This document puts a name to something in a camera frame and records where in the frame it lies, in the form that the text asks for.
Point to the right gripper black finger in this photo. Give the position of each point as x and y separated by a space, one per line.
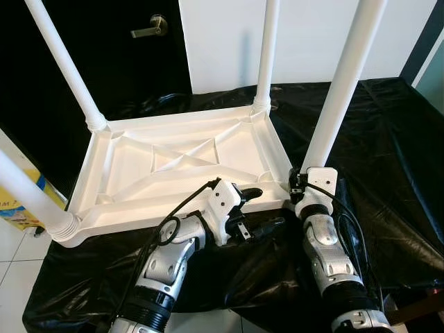
293 182

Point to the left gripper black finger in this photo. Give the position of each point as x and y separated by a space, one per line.
252 193
269 224

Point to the white plastic table leg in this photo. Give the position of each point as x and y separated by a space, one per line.
266 55
66 69
28 191
343 90

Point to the white plastic table top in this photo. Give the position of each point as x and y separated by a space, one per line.
139 173

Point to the black plastic table cover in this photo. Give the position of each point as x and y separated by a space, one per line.
395 166

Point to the yellow box with blue band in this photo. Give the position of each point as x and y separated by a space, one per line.
14 216

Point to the black door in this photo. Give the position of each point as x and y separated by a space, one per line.
41 104

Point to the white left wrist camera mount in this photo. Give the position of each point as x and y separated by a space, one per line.
222 205

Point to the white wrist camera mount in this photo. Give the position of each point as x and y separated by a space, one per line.
320 182
222 205

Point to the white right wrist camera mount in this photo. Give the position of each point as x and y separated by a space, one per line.
320 182

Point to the dark grey wall post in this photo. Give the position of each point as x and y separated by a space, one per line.
424 38

